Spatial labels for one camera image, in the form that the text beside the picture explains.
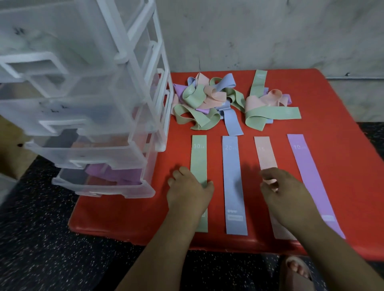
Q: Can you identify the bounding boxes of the purple bands in drawer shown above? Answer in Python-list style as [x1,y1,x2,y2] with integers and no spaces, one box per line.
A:
[85,163,143,186]

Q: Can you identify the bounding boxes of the person's right forearm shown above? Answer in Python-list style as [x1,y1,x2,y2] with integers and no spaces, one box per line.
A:
[289,216,384,291]

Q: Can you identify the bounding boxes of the pile of coloured resistance bands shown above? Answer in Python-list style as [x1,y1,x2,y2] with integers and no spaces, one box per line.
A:
[170,72,246,137]

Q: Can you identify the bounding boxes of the person's left hand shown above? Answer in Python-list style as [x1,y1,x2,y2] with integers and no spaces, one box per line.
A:
[166,166,215,218]

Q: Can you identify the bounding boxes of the white plastic drawer unit frame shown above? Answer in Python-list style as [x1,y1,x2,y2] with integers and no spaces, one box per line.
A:
[75,0,175,152]

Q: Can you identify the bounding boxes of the grey wall pipe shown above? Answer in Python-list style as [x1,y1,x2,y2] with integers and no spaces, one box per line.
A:
[326,76,384,81]

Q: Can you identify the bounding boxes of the green resistance band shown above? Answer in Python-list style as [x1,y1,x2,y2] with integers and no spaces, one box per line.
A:
[245,106,302,132]
[190,135,209,233]
[250,70,268,98]

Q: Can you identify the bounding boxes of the person's right foot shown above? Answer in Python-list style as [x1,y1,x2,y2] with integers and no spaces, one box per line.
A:
[286,260,309,280]

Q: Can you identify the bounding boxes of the translucent plastic drawer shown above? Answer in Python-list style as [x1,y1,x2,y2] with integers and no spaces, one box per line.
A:
[0,0,120,83]
[51,162,157,199]
[0,58,143,138]
[24,129,148,170]

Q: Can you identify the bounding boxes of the brown wooden furniture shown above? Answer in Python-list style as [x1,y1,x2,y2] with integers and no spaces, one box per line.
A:
[0,115,38,181]

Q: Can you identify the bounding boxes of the person's right hand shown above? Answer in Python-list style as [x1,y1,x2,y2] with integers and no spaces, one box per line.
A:
[259,167,320,231]

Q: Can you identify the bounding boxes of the pink resistance band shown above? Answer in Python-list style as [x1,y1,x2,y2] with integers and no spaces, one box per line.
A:
[245,89,283,113]
[254,136,297,240]

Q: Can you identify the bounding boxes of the person's left forearm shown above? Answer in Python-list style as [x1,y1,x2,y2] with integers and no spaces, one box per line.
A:
[115,208,208,291]

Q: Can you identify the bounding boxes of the blue resistance band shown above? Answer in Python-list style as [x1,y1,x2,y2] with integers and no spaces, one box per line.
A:
[222,136,248,236]
[263,87,274,124]

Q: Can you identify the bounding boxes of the beige sandal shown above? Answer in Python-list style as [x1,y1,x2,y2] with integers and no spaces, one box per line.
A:
[279,255,316,291]

